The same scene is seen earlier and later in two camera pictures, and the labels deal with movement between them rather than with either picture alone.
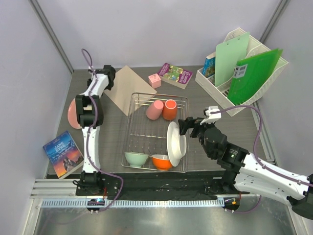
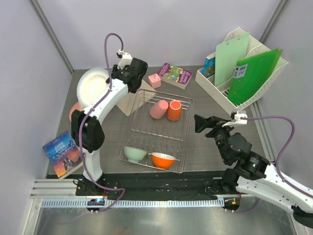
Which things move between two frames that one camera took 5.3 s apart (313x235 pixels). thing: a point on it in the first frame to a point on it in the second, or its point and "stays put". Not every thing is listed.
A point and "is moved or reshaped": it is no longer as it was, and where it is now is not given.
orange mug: [169, 108] is moved or reshaped
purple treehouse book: [175, 75] stays put
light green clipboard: [228, 53] stays put
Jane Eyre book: [64, 154] stays put
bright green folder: [251, 74] stays put
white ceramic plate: [176, 144] is moved or reshaped
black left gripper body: [109, 86] to [115, 68]
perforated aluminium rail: [138, 203] stays put
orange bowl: [161, 162] stays put
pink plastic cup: [154, 109] is moved or reshaped
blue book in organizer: [209, 67] stays put
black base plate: [157, 184] stays put
